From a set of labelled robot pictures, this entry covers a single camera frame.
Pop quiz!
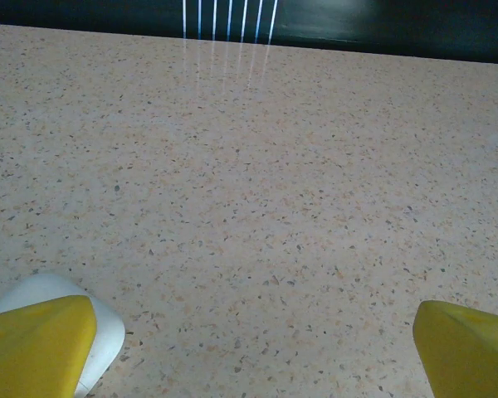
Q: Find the white earbud charging case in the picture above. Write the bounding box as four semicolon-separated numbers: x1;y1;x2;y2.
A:
0;272;126;398

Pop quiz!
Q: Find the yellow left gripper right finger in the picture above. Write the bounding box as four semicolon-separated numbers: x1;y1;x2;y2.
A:
413;300;498;398

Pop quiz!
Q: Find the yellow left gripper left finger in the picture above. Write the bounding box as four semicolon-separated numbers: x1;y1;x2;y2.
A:
0;294;99;398

